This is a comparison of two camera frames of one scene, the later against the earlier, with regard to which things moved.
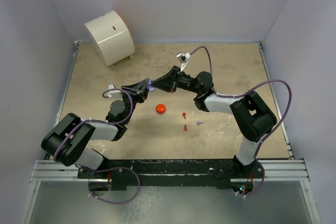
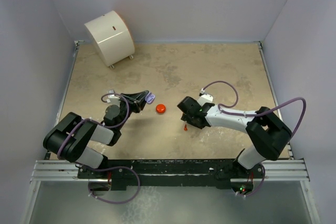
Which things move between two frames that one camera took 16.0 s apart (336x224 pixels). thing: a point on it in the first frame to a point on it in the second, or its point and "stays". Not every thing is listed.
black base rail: (124, 174) stays
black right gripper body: (187, 82) to (189, 119)
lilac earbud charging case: (149, 85) to (149, 98)
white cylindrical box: (111, 37) stays
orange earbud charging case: (160, 108) stays
